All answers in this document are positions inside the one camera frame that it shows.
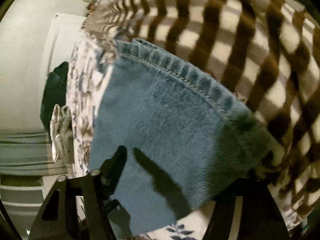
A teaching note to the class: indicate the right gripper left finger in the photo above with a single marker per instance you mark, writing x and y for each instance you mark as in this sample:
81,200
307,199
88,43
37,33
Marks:
78,208

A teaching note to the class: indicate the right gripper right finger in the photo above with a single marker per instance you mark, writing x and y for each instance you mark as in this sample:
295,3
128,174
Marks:
245,210

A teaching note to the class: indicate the blue denim jeans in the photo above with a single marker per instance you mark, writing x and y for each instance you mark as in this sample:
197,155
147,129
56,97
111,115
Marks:
187,137

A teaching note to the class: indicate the grey striped curtain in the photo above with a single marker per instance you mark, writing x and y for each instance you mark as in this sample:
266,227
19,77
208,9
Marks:
25,159

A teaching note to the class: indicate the dark green folded quilt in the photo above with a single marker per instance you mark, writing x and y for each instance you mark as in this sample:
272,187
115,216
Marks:
54,93

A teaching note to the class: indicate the floral bed blanket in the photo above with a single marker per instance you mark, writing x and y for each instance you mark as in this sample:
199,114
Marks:
264,51

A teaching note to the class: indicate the white bed headboard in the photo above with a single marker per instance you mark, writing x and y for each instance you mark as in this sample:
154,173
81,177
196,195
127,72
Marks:
62,36

